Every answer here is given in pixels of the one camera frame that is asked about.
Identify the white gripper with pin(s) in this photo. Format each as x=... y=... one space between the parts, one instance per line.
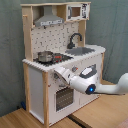
x=66 y=75

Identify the small metal cooking pot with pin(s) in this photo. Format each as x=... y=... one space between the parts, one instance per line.
x=45 y=56

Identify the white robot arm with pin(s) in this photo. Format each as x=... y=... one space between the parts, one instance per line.
x=120 y=88

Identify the wooden toy kitchen unit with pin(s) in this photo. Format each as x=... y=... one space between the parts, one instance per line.
x=54 y=38

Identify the right red stove knob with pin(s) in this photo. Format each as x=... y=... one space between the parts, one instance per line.
x=74 y=69

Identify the black toy stovetop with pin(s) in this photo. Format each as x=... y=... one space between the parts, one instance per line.
x=57 y=58

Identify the grey toy sink basin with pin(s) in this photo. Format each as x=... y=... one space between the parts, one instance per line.
x=79 y=51

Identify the toy oven door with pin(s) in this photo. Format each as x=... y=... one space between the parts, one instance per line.
x=61 y=99

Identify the black toy faucet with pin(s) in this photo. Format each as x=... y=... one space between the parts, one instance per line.
x=72 y=41

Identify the white cabinet door with dispenser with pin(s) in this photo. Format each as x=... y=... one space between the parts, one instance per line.
x=91 y=81

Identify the grey range hood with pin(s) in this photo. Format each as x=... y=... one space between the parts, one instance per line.
x=48 y=18

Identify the toy microwave oven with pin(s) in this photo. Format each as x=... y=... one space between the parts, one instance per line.
x=77 y=11

